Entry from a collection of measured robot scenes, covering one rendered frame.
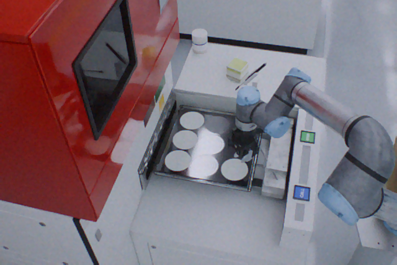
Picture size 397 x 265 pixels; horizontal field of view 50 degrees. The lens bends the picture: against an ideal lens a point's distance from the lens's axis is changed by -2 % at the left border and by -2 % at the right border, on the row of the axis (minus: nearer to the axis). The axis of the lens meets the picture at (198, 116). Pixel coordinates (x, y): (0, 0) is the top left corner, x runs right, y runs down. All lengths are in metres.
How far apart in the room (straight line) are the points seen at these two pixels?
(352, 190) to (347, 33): 3.00
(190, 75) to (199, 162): 0.44
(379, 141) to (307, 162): 0.59
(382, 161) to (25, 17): 0.81
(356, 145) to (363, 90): 2.37
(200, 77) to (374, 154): 1.04
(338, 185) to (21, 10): 0.78
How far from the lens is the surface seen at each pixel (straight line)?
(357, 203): 1.09
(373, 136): 1.09
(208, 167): 1.66
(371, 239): 1.68
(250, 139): 1.55
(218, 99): 1.85
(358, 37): 3.98
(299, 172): 1.60
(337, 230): 2.64
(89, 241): 1.31
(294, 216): 1.50
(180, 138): 1.76
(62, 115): 0.90
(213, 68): 1.96
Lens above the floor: 2.22
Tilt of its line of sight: 46 degrees down
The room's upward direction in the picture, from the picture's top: 3 degrees counter-clockwise
